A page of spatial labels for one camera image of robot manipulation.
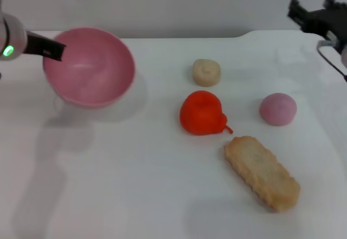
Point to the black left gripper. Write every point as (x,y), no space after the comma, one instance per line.
(34,44)

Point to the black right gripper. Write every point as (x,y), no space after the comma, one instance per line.
(325,22)

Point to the pink plastic bowl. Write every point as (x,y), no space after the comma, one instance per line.
(95,71)

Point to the orange toy fruit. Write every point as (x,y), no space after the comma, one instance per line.
(200,114)

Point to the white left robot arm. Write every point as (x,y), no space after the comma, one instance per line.
(12,33)

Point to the pink round bun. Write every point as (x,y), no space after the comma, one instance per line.
(277,109)

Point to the cream steamed bun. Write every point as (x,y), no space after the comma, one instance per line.
(206,72)

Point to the long golden bread loaf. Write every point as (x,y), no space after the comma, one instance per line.
(261,172)

